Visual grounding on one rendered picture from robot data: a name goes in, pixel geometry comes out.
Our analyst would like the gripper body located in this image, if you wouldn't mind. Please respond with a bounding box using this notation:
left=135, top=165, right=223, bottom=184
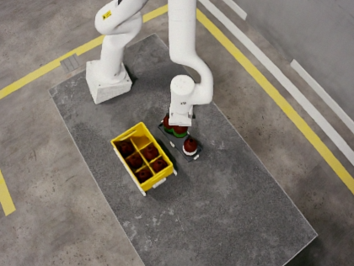
left=169, top=104, right=193, bottom=119

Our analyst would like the black rectangular tray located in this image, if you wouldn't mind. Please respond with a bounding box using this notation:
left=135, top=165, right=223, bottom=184
left=158, top=122, right=203, bottom=162

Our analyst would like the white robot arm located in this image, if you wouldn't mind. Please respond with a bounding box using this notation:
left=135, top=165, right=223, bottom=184
left=93, top=0, right=213, bottom=126

